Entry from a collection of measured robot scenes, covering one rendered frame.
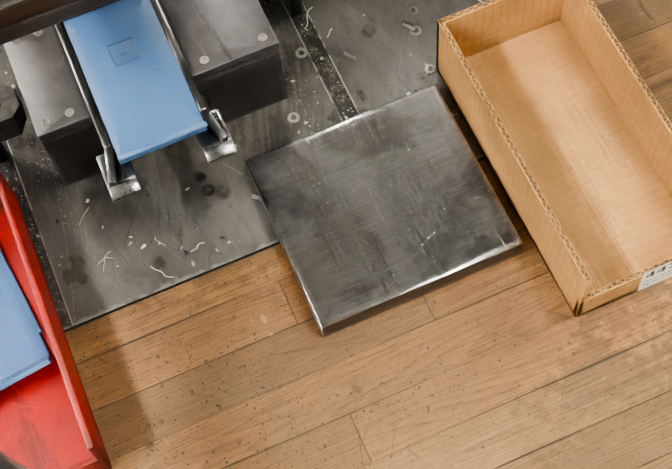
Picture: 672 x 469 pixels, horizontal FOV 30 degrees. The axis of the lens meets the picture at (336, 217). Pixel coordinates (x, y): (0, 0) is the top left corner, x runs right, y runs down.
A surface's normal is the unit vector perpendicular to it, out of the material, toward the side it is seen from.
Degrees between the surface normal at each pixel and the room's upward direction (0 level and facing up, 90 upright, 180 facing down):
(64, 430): 0
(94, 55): 0
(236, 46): 0
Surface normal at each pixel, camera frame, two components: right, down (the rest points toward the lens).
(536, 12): 0.40, 0.82
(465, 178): -0.06, -0.44
